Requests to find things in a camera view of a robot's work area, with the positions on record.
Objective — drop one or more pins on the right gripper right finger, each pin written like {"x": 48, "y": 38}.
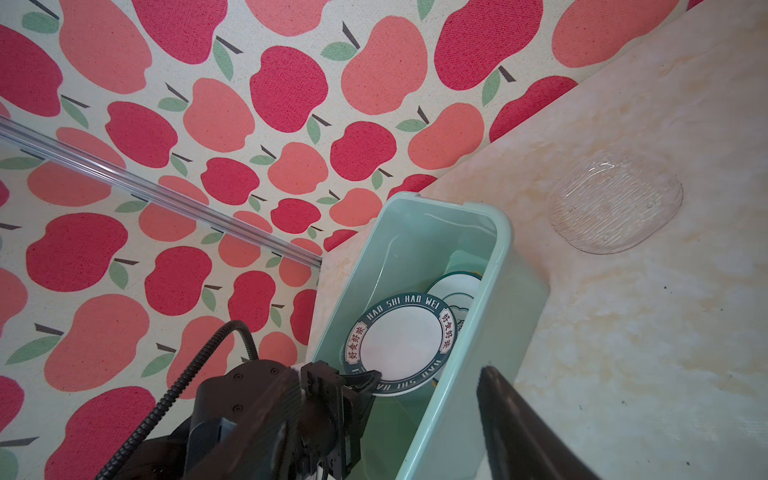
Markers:
{"x": 519, "y": 444}

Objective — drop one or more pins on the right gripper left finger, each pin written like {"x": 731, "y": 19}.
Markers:
{"x": 244, "y": 425}

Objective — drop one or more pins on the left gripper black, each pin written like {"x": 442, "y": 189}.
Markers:
{"x": 334, "y": 415}

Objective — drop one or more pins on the white plate green clover emblem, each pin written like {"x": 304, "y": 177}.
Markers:
{"x": 457, "y": 290}

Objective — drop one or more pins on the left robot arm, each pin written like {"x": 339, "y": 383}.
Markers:
{"x": 144, "y": 457}

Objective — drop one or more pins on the mint green plastic bin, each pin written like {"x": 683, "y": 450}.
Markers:
{"x": 435, "y": 432}

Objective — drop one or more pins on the clear glass plate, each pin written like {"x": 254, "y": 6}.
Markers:
{"x": 615, "y": 200}

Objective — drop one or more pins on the left aluminium frame post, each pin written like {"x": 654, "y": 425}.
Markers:
{"x": 92, "y": 166}

